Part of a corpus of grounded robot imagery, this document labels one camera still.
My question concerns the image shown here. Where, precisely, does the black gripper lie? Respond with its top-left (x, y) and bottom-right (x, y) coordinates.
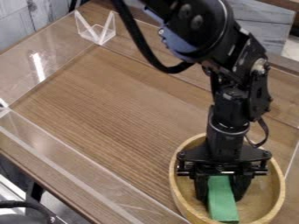
top-left (176, 143), bottom-right (272, 203)

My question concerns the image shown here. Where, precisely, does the green rectangular block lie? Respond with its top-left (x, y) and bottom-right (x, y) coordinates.
top-left (208, 176), bottom-right (239, 224)

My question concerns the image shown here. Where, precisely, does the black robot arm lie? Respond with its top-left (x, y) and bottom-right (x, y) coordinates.
top-left (141, 0), bottom-right (271, 201)

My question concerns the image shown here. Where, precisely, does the light wooden bowl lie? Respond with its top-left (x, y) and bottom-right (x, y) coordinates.
top-left (168, 133), bottom-right (285, 224)

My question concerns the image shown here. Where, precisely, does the black metal table leg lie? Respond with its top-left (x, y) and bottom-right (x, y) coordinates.
top-left (23, 182), bottom-right (69, 224)

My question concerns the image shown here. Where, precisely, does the clear acrylic corner bracket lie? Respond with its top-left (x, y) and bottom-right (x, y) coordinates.
top-left (73, 10), bottom-right (116, 46)

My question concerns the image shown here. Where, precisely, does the black cable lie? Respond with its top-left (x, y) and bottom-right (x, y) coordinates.
top-left (109, 0), bottom-right (196, 74)

